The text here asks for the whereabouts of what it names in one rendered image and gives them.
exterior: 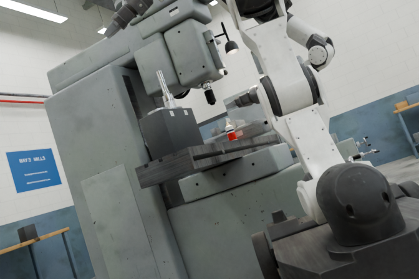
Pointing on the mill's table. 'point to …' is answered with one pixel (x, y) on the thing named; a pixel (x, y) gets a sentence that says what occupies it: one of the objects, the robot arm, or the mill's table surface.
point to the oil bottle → (230, 132)
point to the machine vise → (255, 129)
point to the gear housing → (174, 16)
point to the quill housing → (191, 53)
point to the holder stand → (170, 131)
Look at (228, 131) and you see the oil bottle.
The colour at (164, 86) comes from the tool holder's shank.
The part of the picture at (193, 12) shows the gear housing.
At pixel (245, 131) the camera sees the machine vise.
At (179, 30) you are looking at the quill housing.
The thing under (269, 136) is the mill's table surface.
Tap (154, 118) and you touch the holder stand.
